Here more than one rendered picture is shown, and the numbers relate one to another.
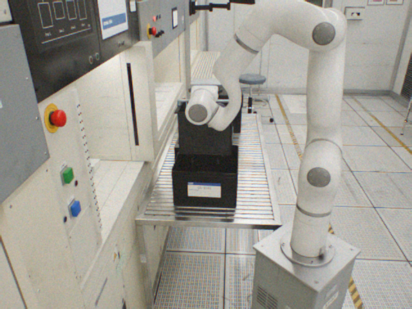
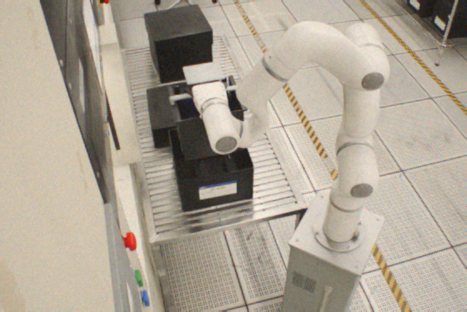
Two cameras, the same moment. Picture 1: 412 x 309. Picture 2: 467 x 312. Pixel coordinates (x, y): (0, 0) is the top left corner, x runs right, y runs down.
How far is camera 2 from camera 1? 0.63 m
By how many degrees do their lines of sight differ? 23
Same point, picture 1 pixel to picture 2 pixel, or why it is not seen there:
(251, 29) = (288, 63)
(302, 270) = (342, 258)
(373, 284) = (374, 206)
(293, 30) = (338, 71)
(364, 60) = not seen: outside the picture
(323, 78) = (364, 102)
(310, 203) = (348, 203)
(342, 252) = (370, 224)
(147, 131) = (130, 133)
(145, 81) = (121, 81)
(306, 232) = (343, 224)
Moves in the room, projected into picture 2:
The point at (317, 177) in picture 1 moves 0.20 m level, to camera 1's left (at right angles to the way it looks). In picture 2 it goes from (361, 192) to (298, 210)
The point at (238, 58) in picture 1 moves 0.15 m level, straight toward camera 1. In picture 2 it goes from (272, 89) to (291, 128)
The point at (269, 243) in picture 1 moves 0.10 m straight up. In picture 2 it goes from (303, 235) to (305, 218)
